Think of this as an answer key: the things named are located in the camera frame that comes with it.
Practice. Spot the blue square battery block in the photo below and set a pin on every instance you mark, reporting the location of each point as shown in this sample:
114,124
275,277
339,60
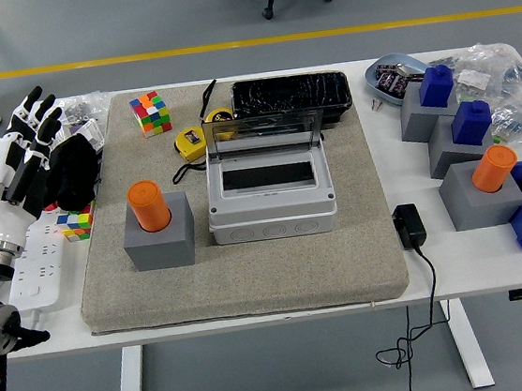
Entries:
470,122
436,86

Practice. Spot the black power adapter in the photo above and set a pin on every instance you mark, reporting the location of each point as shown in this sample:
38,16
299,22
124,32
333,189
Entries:
410,225

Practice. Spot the orange cylinder battery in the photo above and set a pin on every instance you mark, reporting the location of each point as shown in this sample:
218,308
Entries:
146,204
494,169

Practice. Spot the purple packet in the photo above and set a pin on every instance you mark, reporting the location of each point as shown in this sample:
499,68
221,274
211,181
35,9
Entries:
385,78
400,85

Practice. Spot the white purple carton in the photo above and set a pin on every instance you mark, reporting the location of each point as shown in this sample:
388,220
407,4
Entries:
89,132

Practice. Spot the black plastic tray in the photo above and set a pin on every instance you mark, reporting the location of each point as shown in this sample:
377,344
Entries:
292,95

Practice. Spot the grey block with square hole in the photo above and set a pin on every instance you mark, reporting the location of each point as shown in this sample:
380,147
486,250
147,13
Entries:
418,123
450,155

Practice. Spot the small colourful puzzle cube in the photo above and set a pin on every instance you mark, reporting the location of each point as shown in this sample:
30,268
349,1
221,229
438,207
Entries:
78,223

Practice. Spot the grey plastic electrical box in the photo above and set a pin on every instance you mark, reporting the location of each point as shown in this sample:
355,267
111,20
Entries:
272,213

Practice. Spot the pale blue dish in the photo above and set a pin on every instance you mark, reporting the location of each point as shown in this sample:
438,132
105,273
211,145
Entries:
381,92

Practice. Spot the clear bag of small parts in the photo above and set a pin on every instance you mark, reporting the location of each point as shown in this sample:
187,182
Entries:
86,107

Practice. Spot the grey block with round hole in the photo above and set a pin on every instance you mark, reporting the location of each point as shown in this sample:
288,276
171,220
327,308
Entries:
163,249
469,205

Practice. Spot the small metal clip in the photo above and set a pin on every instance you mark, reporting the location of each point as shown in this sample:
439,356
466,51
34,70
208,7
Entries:
376,104

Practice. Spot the transparent hinged box lid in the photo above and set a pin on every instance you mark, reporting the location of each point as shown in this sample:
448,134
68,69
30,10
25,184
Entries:
310,128

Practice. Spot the white power strip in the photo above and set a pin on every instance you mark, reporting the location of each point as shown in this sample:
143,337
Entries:
39,272

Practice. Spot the black cloth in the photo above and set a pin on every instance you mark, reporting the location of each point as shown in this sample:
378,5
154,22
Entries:
74,174

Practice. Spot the grey-brown fabric mat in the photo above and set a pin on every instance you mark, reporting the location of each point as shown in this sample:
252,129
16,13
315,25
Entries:
251,277

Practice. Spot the large colourful puzzle cube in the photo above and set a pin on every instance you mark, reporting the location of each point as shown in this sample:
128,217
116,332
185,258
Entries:
153,115

